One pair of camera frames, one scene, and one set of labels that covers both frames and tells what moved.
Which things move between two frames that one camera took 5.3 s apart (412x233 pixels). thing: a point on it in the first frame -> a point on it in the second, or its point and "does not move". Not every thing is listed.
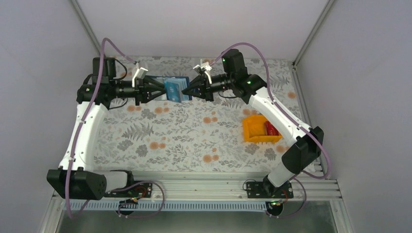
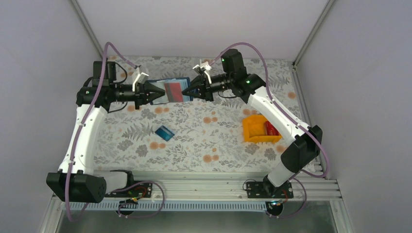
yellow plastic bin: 254,130 does not move
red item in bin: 269,129 does not move
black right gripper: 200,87 does not move
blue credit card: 173,91 -> 164,133
